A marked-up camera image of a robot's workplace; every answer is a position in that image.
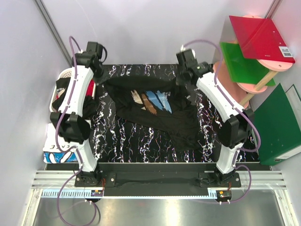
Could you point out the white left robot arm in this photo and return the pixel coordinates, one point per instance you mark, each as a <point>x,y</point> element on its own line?
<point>72,129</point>

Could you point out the aluminium frame rail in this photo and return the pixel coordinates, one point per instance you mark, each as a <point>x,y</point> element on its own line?
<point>262,200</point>

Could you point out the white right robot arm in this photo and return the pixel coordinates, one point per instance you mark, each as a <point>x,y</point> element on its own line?
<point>236,126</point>

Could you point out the red plastic folder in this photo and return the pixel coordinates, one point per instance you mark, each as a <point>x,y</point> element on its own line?
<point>259,38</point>

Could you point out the light green plastic folder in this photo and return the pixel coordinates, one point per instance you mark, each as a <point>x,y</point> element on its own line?
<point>242,70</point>

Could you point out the red t-shirt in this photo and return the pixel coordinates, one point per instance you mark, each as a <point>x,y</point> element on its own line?
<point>91,89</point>

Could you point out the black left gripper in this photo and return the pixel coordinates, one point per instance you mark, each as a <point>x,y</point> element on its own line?
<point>101,64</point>

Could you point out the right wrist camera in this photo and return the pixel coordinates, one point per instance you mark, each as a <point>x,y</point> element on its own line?
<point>186,56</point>

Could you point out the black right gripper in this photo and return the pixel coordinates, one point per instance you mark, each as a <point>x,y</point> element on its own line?
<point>178,81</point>

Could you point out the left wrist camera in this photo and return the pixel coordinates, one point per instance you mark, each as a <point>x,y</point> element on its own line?
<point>95,48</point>

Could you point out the white folded peace t-shirt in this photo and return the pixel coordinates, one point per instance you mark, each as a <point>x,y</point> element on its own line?
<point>52,154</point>

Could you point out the white plastic laundry basket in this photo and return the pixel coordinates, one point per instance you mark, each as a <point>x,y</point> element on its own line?
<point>64,74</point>

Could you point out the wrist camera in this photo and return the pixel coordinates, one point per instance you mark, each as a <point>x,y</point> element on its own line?
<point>186,56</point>
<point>95,48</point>

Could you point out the dark green ring binder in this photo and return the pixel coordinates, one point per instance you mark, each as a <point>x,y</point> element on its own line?
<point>279,130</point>

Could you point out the black printed t-shirt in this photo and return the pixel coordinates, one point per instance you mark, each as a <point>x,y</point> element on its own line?
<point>157,104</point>

